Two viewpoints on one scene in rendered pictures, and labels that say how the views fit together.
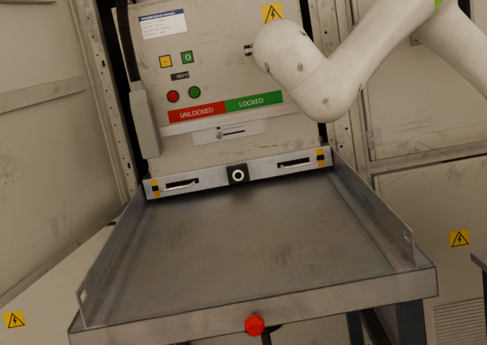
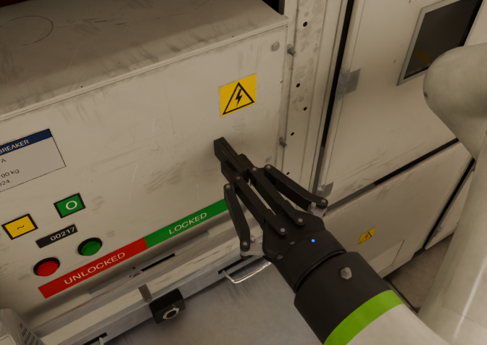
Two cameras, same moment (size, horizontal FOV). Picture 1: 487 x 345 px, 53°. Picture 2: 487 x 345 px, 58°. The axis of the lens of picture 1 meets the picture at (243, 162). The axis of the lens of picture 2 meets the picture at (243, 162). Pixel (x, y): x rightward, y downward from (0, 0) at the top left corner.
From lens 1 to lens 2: 1.06 m
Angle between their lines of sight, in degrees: 43
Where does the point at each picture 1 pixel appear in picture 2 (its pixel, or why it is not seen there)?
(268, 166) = (206, 278)
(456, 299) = not seen: hidden behind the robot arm
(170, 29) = (22, 173)
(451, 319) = not seen: hidden behind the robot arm
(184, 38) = (59, 179)
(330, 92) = not seen: outside the picture
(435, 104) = (393, 140)
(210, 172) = (125, 319)
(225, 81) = (146, 213)
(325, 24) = (301, 73)
